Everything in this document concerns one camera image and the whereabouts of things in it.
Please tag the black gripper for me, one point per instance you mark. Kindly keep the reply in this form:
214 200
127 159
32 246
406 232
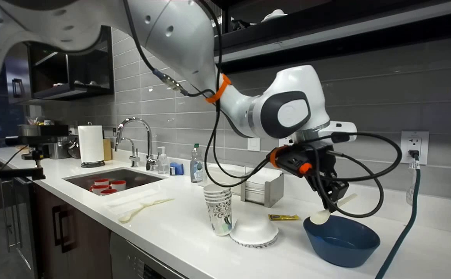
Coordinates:
321 164

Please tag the white plastic spoon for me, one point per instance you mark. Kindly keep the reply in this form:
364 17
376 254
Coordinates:
317 218

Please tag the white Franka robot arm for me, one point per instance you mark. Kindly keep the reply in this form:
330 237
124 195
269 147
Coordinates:
183 35

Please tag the blue bowl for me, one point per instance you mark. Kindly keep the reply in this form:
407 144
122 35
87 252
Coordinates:
338 242

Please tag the yellow sachet packet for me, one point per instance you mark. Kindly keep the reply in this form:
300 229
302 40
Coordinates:
283 217

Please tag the grey napkin holder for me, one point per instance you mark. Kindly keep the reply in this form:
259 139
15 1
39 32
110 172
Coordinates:
260 187

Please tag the white paper plate stack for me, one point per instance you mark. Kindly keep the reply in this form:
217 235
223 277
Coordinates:
254 229

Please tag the stack of printed paper cups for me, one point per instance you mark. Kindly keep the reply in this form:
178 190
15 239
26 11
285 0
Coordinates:
218 209

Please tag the plastic bottle with green cap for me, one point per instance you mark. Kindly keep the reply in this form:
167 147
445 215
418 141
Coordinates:
195 164

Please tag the blue sponge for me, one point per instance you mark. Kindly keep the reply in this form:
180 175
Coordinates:
175 167

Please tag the black upper cabinet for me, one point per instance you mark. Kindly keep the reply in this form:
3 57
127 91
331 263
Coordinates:
338 31

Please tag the clear soap dispenser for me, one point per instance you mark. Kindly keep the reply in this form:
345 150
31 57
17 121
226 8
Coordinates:
161 161

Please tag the white ceramic dish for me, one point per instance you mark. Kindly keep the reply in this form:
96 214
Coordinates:
273 14

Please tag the chrome arched faucet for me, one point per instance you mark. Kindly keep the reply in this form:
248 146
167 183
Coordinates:
149 149

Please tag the cream plastic utensil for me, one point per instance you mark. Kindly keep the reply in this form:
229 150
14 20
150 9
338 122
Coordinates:
141 209

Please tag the steel sink basin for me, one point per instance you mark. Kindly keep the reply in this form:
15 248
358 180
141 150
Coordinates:
131 177

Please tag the red cup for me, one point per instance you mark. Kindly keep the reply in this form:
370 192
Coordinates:
100 181
97 189
118 183

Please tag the wooden block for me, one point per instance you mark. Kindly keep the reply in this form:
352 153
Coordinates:
107 149

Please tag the paper towel roll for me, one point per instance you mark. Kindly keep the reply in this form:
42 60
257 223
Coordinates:
90 144

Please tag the brown lower cabinet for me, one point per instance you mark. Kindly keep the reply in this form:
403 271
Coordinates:
87 242

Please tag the black coffee machine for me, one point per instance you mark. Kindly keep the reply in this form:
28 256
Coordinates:
39 133

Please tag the black wrist camera orange trim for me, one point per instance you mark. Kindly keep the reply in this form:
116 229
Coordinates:
288 158

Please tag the white wall outlet with plug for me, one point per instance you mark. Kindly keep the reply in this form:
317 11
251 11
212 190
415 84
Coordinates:
410 139

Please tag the black open wall shelf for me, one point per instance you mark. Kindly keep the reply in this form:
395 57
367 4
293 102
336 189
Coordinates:
69 66

